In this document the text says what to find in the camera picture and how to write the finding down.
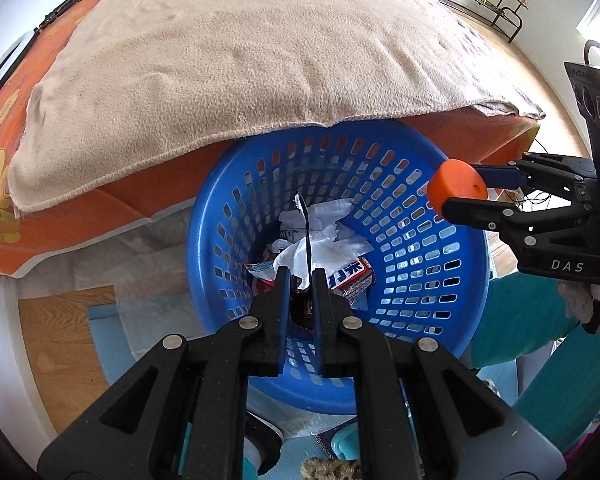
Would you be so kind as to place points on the red snack wrapper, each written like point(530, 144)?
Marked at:
point(352, 280)

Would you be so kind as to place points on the blue plastic basket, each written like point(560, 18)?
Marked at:
point(410, 260)

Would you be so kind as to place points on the clear plastic sheet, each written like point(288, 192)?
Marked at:
point(145, 260)

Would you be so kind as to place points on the tan blanket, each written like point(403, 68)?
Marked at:
point(230, 60)

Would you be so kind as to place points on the black metal rack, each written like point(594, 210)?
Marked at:
point(512, 25)

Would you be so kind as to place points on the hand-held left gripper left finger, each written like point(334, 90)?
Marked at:
point(283, 320)

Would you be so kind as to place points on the white paper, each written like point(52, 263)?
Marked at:
point(325, 255)

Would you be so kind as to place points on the orange round cap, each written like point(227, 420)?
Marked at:
point(455, 182)

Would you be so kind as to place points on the person's teal pants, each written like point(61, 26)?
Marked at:
point(520, 320)

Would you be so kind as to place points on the teal plastic object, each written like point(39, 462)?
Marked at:
point(345, 445)

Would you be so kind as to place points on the orange printed bedsheet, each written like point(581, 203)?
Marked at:
point(80, 230)

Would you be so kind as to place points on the person's right hand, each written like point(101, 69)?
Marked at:
point(577, 300)

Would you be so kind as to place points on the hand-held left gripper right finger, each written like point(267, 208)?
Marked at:
point(318, 320)

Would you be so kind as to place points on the red white snack packet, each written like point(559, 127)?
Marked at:
point(260, 275)

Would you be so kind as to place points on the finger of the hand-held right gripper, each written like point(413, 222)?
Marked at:
point(500, 175)
point(475, 210)

